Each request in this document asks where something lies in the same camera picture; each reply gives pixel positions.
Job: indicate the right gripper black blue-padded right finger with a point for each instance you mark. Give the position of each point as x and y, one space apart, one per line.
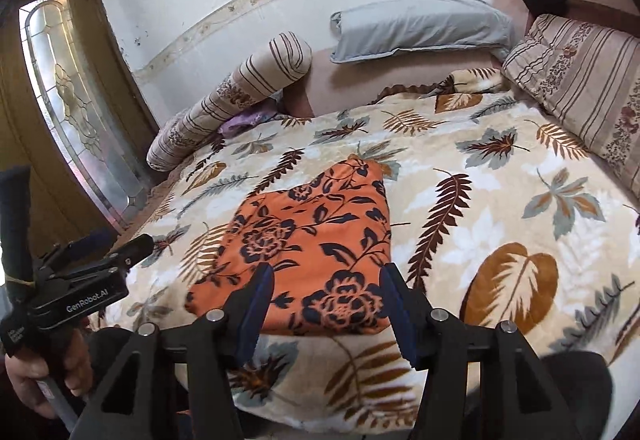
481 383

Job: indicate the brown stained-glass door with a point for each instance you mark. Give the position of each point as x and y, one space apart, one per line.
71 111

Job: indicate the striped floral flat pillow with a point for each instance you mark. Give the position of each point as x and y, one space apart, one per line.
587 77

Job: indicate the grey pillow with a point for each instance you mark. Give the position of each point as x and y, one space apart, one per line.
384 29

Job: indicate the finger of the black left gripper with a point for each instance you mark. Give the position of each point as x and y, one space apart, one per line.
127 256

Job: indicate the orange black floral garment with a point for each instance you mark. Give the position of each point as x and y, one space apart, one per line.
326 241

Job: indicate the person's left hand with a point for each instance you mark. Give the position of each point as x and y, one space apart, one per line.
25 368

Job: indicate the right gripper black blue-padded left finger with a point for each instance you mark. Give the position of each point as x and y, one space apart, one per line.
173 383

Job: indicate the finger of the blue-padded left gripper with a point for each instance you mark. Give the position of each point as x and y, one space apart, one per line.
98 241

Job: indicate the striped floral bolster pillow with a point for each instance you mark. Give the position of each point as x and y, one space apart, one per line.
282 61

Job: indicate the pink bed sheet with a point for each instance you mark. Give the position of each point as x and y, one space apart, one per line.
329 87

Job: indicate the purple cloth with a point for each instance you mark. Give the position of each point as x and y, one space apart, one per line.
253 116

